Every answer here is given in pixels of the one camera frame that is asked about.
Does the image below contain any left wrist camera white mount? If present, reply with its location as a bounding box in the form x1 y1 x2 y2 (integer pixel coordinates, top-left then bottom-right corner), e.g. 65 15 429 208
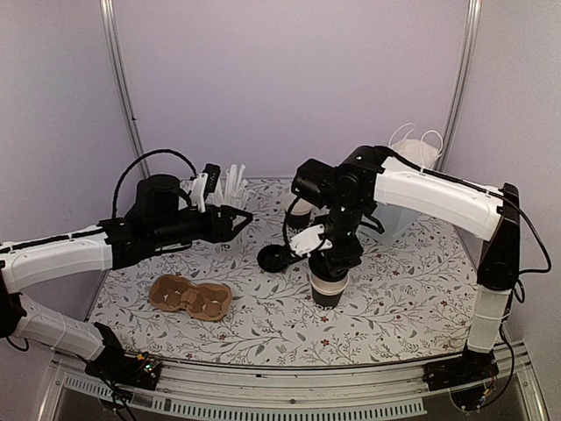
189 163 221 213

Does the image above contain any light blue paper bag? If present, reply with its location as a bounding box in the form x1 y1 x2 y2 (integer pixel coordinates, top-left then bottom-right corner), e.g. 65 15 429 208
375 123 444 245

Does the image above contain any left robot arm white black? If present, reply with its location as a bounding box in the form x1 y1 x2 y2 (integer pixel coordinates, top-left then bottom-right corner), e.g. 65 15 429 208
1 164 252 381

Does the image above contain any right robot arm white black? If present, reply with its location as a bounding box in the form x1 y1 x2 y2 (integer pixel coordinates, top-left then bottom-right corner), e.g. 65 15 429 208
284 146 529 382

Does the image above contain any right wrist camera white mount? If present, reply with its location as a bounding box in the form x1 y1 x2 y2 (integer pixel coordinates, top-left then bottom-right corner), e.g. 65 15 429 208
289 224 332 257

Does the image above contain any black paper coffee cup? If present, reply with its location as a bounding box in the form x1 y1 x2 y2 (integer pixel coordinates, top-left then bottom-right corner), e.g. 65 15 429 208
309 270 350 309

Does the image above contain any brown cardboard cup carrier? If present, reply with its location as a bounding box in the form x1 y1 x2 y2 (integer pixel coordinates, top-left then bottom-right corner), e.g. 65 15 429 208
149 275 232 322

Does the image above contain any bundle of white wrapped straws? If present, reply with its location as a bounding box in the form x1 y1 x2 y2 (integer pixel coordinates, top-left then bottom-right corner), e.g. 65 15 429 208
209 164 252 210

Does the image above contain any left aluminium frame post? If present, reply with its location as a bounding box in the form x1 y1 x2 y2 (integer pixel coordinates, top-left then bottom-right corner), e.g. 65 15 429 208
99 0 144 157

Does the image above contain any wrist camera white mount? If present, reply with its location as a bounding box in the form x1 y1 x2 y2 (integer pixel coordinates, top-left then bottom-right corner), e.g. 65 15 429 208
289 224 332 257
189 163 221 213

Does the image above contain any aluminium front rail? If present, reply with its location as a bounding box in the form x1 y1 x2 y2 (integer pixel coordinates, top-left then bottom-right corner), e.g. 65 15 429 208
38 342 550 420

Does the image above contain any black plastic cup lid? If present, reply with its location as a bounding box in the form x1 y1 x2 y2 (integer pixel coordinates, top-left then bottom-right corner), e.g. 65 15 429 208
257 245 288 274

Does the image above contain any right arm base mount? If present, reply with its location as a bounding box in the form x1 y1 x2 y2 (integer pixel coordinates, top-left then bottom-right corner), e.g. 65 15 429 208
423 348 499 411

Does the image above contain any aluminium frame post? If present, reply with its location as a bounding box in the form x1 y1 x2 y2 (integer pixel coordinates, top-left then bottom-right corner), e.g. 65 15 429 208
99 0 144 157
442 0 482 158

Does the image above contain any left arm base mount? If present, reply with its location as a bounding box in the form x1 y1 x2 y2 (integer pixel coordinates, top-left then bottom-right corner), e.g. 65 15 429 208
85 348 162 390

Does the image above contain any floral patterned table mat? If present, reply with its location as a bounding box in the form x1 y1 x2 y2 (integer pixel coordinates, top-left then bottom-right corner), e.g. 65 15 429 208
89 179 476 367

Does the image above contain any right aluminium frame post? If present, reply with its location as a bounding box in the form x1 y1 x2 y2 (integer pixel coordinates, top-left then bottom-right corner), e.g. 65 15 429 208
442 0 482 158

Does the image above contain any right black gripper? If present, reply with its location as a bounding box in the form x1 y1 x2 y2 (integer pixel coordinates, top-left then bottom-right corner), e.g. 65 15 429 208
312 200 366 277

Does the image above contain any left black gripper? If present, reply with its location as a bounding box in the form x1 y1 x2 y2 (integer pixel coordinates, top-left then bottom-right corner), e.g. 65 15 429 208
150 204 253 249

